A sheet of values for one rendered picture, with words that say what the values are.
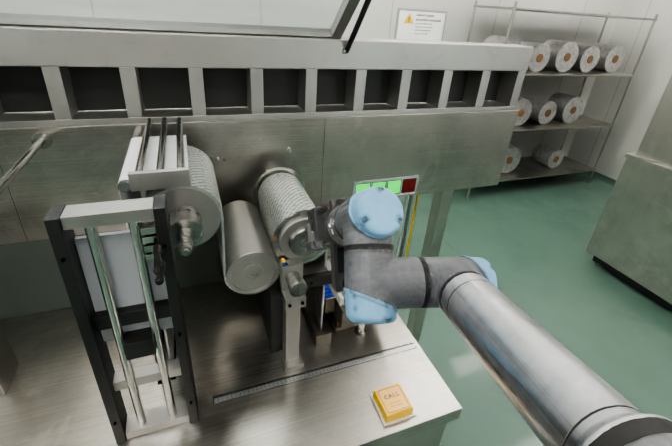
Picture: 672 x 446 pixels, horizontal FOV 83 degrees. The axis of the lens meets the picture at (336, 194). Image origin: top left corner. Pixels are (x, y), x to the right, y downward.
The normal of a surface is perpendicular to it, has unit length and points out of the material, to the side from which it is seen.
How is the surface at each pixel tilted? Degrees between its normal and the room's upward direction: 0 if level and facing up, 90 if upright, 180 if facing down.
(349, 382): 0
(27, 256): 90
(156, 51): 90
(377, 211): 50
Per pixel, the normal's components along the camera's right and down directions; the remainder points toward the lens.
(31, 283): 0.35, 0.44
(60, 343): 0.07, -0.89
